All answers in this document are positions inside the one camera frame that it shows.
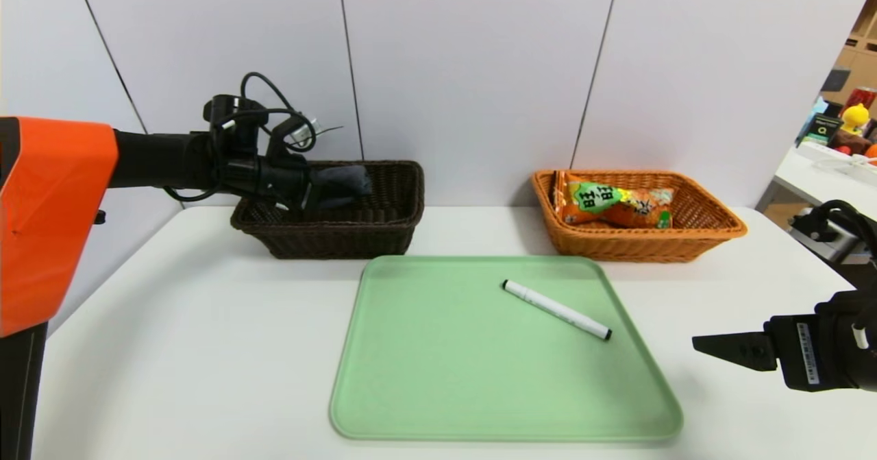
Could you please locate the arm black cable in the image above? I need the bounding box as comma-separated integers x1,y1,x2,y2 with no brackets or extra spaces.
815,199,877,241
164,71,319,204

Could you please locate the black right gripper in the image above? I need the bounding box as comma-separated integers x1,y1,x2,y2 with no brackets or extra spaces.
691,290,877,393

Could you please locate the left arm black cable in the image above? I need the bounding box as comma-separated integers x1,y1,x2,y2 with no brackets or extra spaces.
164,71,319,204

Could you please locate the dark grey towel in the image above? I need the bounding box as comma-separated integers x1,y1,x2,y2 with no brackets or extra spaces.
308,165,374,210

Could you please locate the dark brown lumpy object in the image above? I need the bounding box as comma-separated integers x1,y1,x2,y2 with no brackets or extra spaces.
827,130,869,157

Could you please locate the black box green logo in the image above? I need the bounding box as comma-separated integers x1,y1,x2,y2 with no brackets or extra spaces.
806,115,841,147

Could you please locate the dark brown wicker basket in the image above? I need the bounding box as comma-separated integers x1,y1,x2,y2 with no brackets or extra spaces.
232,161,425,261

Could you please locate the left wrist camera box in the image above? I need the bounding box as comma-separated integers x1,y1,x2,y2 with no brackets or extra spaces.
284,117,323,147

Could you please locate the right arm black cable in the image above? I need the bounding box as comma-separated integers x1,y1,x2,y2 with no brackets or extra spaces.
815,199,877,241

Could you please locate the wooden shelf unit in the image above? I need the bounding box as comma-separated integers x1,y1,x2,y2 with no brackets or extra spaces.
819,0,877,108

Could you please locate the orange snack bag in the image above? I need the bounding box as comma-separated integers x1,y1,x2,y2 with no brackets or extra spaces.
554,171,674,230

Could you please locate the green plastic tray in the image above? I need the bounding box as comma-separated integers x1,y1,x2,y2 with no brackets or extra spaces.
330,255,684,441

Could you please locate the light blue packet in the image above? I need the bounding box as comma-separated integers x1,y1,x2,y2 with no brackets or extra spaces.
797,98,826,142

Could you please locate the white background table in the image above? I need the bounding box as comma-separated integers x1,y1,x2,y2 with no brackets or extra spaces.
771,143,877,236

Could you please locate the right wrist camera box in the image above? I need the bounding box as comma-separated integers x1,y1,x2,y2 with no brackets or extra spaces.
788,208,862,262

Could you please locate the orange wicker basket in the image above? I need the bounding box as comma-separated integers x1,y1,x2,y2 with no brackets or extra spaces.
532,170,748,263

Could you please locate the yellow plush toy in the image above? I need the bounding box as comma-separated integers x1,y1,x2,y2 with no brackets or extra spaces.
840,105,868,137

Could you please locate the red can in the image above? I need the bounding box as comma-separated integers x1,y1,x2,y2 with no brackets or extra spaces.
839,88,876,114

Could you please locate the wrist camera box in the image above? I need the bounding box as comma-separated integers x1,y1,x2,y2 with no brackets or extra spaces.
788,208,862,262
284,117,323,147

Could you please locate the white marker pen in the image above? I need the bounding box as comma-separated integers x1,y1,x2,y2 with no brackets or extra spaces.
502,279,613,341

